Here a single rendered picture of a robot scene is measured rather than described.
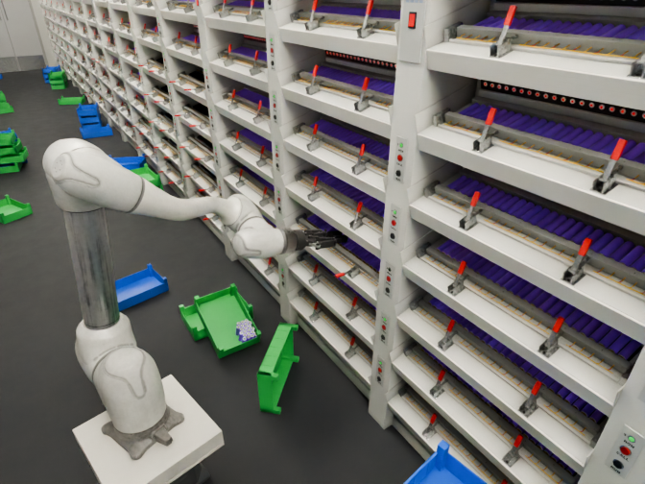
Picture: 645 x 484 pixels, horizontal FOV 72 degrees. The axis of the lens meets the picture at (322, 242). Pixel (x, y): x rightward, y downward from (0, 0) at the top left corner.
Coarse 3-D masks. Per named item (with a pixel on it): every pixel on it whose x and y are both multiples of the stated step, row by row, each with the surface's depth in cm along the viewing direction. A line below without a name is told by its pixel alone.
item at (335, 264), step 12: (288, 216) 188; (300, 216) 190; (312, 252) 177; (324, 252) 173; (348, 252) 169; (324, 264) 173; (336, 264) 165; (348, 264) 164; (348, 276) 159; (360, 276) 158; (360, 288) 154; (372, 288) 152; (372, 300) 149
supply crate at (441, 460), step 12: (444, 444) 99; (432, 456) 99; (444, 456) 99; (420, 468) 96; (432, 468) 102; (444, 468) 102; (456, 468) 99; (408, 480) 94; (420, 480) 99; (432, 480) 99; (444, 480) 99; (456, 480) 99; (468, 480) 97; (480, 480) 94
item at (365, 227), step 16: (288, 176) 180; (304, 176) 178; (320, 176) 177; (288, 192) 181; (304, 192) 174; (320, 192) 171; (336, 192) 164; (352, 192) 162; (320, 208) 163; (336, 208) 160; (352, 208) 157; (368, 208) 153; (384, 208) 151; (336, 224) 156; (352, 224) 149; (368, 224) 148; (368, 240) 142
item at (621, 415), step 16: (640, 352) 80; (640, 368) 80; (640, 384) 81; (624, 400) 85; (640, 400) 82; (624, 416) 85; (640, 416) 83; (608, 432) 89; (640, 432) 84; (608, 448) 90; (592, 464) 94; (640, 464) 85; (592, 480) 95; (608, 480) 92; (624, 480) 89; (640, 480) 86
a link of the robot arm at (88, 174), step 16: (64, 160) 99; (80, 160) 100; (96, 160) 103; (112, 160) 110; (64, 176) 99; (80, 176) 100; (96, 176) 102; (112, 176) 105; (128, 176) 108; (80, 192) 102; (96, 192) 103; (112, 192) 105; (128, 192) 108; (112, 208) 109; (128, 208) 110
